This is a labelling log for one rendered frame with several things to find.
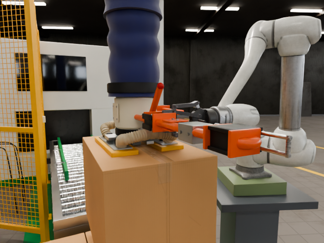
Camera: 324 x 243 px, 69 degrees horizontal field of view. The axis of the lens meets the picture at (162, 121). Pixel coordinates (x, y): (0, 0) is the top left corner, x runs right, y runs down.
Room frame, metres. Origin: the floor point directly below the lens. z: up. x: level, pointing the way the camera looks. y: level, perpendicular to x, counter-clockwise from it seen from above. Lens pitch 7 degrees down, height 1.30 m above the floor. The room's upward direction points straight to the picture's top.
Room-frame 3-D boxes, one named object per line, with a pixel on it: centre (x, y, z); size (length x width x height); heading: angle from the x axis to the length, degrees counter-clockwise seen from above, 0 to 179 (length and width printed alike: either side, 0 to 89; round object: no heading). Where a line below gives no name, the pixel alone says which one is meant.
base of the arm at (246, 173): (1.37, -0.52, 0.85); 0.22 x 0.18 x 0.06; 12
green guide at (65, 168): (2.60, 1.18, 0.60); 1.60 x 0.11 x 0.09; 26
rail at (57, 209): (2.26, 1.08, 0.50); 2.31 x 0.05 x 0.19; 26
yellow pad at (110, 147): (0.96, 0.20, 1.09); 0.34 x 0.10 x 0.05; 25
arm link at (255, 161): (1.35, -0.53, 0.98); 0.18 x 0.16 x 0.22; 59
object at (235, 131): (0.46, -0.14, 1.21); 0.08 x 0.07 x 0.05; 25
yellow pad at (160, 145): (1.04, 0.03, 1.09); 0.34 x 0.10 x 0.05; 25
